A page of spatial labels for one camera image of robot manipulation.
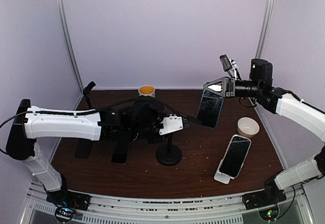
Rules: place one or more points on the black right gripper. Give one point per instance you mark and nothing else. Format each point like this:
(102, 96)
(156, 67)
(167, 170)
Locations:
(228, 84)

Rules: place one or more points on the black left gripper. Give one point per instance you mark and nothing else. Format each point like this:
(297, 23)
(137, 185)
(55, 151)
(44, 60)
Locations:
(158, 140)

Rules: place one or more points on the blue smartphone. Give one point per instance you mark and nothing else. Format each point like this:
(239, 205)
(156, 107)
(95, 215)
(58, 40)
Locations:
(209, 109)

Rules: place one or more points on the black front phone stand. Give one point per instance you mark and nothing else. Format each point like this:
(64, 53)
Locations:
(168, 154)

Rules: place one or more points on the white-cased smartphone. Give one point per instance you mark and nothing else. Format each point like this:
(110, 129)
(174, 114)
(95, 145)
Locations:
(235, 155)

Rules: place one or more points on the white phone stand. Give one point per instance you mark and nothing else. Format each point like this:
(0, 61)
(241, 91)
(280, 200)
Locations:
(224, 175)

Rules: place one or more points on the pink-edged dark smartphone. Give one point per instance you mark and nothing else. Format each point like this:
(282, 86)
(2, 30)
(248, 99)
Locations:
(120, 153)

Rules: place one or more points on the black smartphone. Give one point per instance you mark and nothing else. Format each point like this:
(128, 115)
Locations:
(83, 148)

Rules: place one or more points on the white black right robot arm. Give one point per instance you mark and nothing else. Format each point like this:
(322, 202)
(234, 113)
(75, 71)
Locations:
(283, 103)

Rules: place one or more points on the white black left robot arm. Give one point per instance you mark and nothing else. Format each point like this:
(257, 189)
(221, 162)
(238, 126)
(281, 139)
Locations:
(120, 123)

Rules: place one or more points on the black round-base phone stand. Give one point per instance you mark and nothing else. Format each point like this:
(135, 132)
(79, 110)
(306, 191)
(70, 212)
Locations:
(86, 92)

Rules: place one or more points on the white ceramic bowl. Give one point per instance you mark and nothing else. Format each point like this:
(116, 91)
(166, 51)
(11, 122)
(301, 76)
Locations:
(247, 127)

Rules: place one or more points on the white floral mug yellow inside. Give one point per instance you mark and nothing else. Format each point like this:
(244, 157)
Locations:
(147, 91)

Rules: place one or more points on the right controller circuit board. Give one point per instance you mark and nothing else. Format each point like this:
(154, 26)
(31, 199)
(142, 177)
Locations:
(268, 214)

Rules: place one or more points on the controller circuit board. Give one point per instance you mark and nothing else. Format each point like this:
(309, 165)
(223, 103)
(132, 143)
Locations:
(64, 214)
(268, 214)

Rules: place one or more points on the left controller circuit board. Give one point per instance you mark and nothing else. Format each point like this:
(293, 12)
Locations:
(64, 214)

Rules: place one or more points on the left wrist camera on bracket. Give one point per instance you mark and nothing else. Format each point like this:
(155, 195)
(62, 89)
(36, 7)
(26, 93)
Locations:
(170, 125)

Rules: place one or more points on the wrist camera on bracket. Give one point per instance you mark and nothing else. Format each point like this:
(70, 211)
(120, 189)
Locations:
(230, 67)
(170, 125)

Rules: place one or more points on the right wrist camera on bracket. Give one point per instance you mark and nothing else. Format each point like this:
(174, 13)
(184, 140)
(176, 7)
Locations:
(230, 67)

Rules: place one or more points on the aluminium front rail frame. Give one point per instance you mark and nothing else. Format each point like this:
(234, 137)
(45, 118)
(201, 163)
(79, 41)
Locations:
(219, 209)

